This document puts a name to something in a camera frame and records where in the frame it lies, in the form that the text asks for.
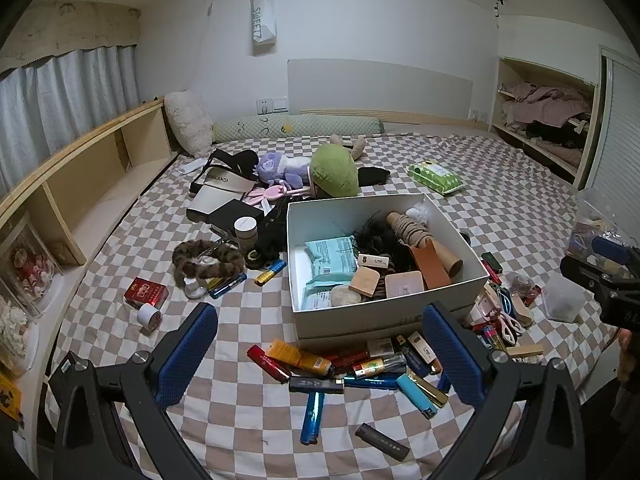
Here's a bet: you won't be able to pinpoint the beige fluffy puff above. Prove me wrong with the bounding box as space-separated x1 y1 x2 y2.
330 284 362 307

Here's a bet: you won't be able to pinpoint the black square box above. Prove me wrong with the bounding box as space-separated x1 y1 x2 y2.
207 199 265 236

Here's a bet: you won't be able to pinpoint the pink plastic bunny toy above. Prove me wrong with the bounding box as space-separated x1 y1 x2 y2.
245 184 311 206

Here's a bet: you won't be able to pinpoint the white cardboard storage box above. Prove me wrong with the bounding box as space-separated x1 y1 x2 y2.
286 192 490 353

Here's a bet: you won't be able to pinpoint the rope-wound cardboard tube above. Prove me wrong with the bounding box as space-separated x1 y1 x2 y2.
385 211 463 278

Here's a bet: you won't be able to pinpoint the teal foil packet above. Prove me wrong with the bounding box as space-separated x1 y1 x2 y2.
301 287 335 312
304 236 358 283

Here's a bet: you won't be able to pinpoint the beige sun visor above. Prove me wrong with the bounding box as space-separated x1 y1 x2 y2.
186 167 256 223

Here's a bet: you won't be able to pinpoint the white suction hook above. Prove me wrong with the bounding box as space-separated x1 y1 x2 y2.
182 277 208 301

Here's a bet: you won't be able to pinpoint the black fabric gold emblem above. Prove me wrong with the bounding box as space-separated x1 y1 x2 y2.
245 210 288 268

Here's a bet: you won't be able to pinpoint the green plush toy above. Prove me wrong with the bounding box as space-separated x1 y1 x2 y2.
310 144 360 198

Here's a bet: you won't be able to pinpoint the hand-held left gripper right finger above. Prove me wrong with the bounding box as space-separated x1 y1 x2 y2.
421 301 596 480

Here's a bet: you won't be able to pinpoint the clear blue lighter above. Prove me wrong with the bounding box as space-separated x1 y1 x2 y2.
207 272 247 300

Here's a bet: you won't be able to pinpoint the black wig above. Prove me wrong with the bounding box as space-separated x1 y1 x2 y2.
352 215 416 271

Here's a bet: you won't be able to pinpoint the dark grey slim lighter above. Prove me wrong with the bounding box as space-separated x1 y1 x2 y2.
356 422 411 461

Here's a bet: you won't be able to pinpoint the purple plush toy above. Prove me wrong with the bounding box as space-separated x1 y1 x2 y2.
256 152 313 186

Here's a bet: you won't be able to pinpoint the long pale green bolster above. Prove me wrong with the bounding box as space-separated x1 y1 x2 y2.
212 114 386 143

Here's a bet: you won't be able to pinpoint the brown leather case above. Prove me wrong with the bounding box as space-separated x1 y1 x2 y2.
410 245 451 291

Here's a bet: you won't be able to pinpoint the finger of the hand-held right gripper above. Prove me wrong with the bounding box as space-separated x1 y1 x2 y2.
559 237 633 292

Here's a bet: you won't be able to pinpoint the gold blue lighter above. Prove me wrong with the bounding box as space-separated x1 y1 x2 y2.
255 259 287 286

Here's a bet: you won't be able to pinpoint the hanging white paper bag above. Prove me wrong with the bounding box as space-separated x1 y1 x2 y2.
250 0 278 56

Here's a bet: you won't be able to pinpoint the green wet wipes pack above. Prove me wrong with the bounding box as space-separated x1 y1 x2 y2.
407 160 463 196

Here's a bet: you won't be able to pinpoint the black cloth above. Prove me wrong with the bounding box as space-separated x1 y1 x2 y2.
357 167 391 188

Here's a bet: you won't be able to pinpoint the white crumpled tissue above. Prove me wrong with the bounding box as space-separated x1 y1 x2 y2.
405 200 431 226

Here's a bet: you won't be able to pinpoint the grey sliding door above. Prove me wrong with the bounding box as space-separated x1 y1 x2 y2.
582 45 640 211

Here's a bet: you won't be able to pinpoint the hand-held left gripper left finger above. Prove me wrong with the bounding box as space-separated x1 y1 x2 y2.
47 301 221 480

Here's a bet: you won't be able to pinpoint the red slim lighter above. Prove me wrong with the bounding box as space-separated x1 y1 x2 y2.
247 345 291 381

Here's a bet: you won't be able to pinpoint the black gold-lettered lighter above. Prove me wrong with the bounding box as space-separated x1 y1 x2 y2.
289 376 345 394

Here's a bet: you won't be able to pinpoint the clear plastic container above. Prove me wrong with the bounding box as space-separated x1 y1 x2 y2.
567 187 640 271

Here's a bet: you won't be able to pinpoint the pale blue curtain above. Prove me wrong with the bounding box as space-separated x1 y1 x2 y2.
0 45 140 196

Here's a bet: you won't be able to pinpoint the small white tape roll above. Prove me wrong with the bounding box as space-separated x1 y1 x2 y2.
137 304 162 333

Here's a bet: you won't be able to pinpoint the beige curtain valance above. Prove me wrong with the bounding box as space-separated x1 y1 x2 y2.
0 0 141 78

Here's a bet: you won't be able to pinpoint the pile of clothes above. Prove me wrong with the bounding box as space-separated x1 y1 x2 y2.
502 82 593 151

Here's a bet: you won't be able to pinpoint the wooden bedside shelf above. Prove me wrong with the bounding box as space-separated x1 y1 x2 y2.
0 99 178 341

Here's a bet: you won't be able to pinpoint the pink square compact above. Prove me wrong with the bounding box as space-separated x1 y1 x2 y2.
385 271 425 297

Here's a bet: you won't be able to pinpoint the clear plastic cup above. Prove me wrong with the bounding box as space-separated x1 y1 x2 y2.
542 274 586 323

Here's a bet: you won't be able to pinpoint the clear flower display box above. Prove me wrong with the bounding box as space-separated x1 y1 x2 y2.
0 210 63 321

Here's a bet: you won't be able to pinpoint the light blue lighter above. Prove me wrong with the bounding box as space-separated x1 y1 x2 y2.
396 374 438 418

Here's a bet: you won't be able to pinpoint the round jar white lid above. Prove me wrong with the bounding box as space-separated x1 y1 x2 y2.
234 216 258 253

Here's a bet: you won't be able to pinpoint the orange cream tube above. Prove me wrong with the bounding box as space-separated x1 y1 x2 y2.
265 340 333 373

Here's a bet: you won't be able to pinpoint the white artificial flowers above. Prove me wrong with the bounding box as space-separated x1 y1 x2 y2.
0 295 38 376

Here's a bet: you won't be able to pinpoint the open closet shelf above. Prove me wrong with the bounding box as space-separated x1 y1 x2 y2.
490 57 598 191

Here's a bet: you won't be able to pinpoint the white fluffy pillow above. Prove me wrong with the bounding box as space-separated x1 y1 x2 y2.
164 90 215 158

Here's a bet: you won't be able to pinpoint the red cigarette pack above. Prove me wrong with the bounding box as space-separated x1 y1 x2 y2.
125 277 168 308

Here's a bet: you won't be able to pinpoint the beige plush doll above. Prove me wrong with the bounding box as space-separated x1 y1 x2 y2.
330 134 366 161

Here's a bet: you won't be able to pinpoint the dark blue metallic lighter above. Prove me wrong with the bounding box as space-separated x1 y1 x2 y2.
300 390 326 446

